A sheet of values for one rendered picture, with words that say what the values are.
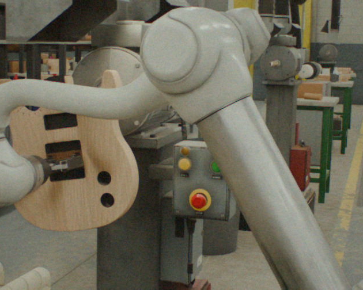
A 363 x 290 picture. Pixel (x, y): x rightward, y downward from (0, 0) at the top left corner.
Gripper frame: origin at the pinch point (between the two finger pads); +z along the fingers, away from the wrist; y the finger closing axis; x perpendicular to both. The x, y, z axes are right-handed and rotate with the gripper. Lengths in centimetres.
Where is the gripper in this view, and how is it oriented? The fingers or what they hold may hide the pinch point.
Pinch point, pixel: (64, 160)
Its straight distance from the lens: 186.8
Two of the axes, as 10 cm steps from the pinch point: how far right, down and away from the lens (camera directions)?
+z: 2.6, -1.2, 9.6
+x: -1.4, -9.9, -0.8
